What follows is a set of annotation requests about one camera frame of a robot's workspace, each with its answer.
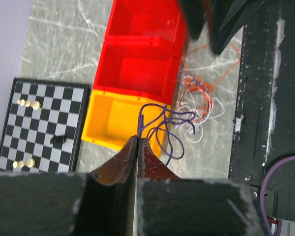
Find orange thin cable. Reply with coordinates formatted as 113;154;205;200
180;41;242;123

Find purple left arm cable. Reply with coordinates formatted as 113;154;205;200
259;154;295;236

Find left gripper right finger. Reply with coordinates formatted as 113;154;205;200
137;138;180;180

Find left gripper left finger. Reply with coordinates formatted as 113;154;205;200
87;135;138;187

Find white chess piece right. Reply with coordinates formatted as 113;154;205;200
17;99;41;110

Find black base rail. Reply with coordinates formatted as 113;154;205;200
227;0;295;223

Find yellow plastic bin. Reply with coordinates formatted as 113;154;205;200
82;89;165;151

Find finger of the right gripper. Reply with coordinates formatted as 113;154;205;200
207;0;264;55
179;0;210;39

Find purple thin cable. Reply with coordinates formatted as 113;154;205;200
137;103;197;168

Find white chess piece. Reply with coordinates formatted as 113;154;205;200
12;158;35;169
17;99;41;110

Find black white chessboard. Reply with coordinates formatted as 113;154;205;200
0;78;90;173

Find white chess piece left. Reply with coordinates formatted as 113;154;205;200
12;158;35;169

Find black chess piece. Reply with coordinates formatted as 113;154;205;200
50;135;67;145

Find white thin cable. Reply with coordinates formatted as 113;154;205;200
174;75;226;145

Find red bin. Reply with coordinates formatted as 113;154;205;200
105;0;187;52
93;38;181;105

